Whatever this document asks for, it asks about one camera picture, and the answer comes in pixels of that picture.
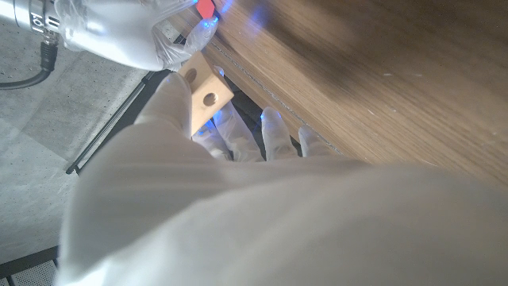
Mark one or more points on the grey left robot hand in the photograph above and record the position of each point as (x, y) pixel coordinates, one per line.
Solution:
(258, 222)

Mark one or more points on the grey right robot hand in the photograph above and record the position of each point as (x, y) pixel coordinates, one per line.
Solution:
(119, 32)

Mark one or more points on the red-headed screw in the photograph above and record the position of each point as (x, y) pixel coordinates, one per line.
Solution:
(205, 8)

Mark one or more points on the wooden block with holes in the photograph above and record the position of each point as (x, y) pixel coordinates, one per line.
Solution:
(204, 85)

